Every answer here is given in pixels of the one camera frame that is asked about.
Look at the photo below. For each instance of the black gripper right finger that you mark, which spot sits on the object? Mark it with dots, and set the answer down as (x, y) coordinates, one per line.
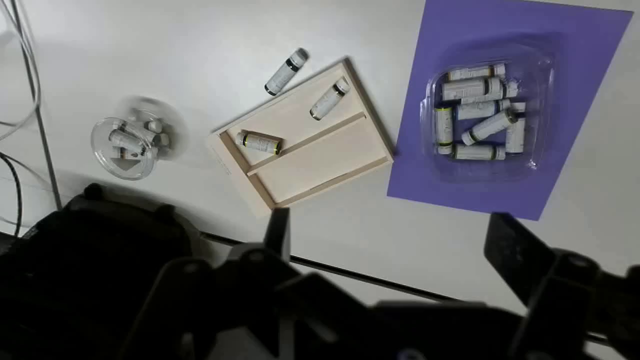
(516, 252)

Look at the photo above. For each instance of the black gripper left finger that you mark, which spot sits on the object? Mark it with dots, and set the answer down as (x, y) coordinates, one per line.
(279, 231)

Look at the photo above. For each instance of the light wooden compartment box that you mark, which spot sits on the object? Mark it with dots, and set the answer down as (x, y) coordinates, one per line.
(303, 143)

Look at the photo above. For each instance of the small white bottle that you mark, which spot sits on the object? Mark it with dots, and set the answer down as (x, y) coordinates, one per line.
(480, 109)
(514, 134)
(477, 152)
(444, 126)
(148, 126)
(491, 126)
(475, 88)
(472, 72)
(124, 140)

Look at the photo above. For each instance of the purple rectangular mat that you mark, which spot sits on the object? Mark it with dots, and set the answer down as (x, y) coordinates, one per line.
(572, 80)

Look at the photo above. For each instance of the clear round plastic dish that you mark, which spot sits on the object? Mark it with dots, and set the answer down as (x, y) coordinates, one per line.
(110, 156)

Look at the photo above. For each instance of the black backpack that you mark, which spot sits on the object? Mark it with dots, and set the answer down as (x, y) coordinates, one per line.
(93, 281)

